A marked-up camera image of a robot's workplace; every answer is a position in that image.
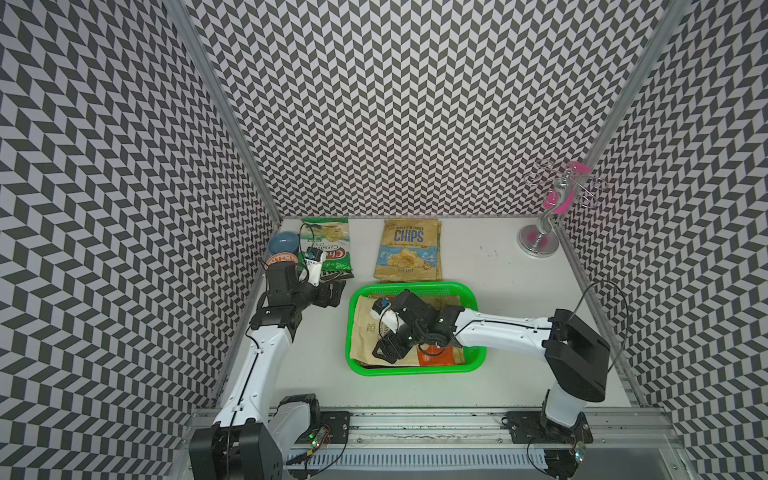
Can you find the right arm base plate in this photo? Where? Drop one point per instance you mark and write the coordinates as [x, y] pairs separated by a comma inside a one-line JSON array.
[[532, 426]]

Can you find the green plastic basket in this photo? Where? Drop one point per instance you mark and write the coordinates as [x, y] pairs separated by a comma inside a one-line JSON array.
[[474, 356]]

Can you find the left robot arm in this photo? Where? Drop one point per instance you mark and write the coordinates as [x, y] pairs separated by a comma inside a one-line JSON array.
[[243, 437]]

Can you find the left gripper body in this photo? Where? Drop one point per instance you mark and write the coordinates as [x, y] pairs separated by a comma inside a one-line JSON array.
[[305, 294]]

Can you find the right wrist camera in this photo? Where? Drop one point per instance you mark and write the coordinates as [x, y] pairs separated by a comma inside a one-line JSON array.
[[382, 311]]

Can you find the green white Chulo chips bag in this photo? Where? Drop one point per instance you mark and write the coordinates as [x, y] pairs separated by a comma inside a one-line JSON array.
[[332, 236]]

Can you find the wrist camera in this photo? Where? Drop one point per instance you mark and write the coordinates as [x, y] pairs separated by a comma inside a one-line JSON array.
[[382, 311], [314, 259]]

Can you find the aluminium front rail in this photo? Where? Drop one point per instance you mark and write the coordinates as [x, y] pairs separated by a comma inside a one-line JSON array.
[[475, 427]]

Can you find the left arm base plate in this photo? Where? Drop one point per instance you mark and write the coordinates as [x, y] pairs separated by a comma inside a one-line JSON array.
[[338, 423]]

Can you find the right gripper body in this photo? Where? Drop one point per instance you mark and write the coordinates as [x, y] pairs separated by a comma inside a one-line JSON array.
[[413, 332]]

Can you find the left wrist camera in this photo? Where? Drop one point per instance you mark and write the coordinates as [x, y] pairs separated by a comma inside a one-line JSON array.
[[314, 259]]

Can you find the yellow blue CHIPS bag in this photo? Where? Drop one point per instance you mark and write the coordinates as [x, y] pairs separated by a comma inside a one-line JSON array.
[[409, 251]]

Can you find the tan orange CHIPS bag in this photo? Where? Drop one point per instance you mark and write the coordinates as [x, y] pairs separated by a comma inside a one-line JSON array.
[[447, 300]]

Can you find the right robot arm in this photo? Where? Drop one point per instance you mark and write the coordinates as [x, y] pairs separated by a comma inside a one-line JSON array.
[[577, 355]]

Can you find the orange patterned bowl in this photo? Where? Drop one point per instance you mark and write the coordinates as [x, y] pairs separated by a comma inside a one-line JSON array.
[[282, 257]]

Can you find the orange cassava chips bag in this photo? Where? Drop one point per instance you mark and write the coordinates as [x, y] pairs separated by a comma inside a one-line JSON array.
[[367, 330]]

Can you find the blue bowl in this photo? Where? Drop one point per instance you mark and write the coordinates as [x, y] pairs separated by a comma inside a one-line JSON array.
[[284, 242]]

